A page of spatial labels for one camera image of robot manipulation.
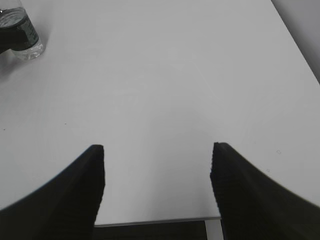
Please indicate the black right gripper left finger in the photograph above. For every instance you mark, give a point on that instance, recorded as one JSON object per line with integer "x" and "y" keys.
{"x": 65, "y": 208}

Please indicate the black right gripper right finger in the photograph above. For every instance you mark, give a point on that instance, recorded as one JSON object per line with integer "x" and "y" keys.
{"x": 252, "y": 206}

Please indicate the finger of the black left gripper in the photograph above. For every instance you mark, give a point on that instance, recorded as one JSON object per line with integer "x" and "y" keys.
{"x": 11, "y": 39}

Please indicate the clear green-label water bottle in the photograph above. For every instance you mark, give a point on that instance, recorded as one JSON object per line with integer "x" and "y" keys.
{"x": 14, "y": 16}

